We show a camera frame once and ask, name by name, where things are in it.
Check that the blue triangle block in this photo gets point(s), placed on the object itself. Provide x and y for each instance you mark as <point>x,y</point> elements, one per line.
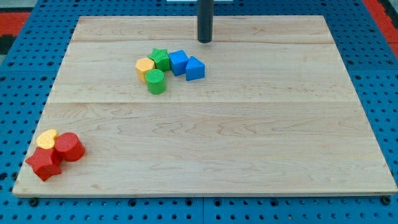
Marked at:
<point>195,69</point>

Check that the green cylinder block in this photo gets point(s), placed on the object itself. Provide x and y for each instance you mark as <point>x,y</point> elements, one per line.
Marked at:
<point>155,80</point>

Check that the blue cube block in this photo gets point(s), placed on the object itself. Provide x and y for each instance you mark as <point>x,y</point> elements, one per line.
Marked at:
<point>178,62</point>

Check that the green star block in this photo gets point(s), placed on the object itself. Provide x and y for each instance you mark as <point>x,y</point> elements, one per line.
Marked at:
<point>161,59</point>

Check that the yellow hexagon block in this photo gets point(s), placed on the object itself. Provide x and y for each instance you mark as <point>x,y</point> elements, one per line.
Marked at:
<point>142,66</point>

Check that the wooden board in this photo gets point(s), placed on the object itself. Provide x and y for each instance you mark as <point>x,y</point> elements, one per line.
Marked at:
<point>276,114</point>

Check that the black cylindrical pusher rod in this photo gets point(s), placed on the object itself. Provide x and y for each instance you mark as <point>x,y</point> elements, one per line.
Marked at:
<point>205,11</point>

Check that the red cylinder block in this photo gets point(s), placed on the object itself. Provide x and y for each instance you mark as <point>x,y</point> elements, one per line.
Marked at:
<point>69,146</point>

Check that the yellow heart block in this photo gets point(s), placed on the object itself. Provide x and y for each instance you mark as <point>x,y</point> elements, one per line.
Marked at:
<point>46,140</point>

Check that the red star block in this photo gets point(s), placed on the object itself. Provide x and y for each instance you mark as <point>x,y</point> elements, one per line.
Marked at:
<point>45,163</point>

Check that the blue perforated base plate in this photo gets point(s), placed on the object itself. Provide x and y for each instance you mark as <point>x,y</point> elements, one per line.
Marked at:
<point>31,65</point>

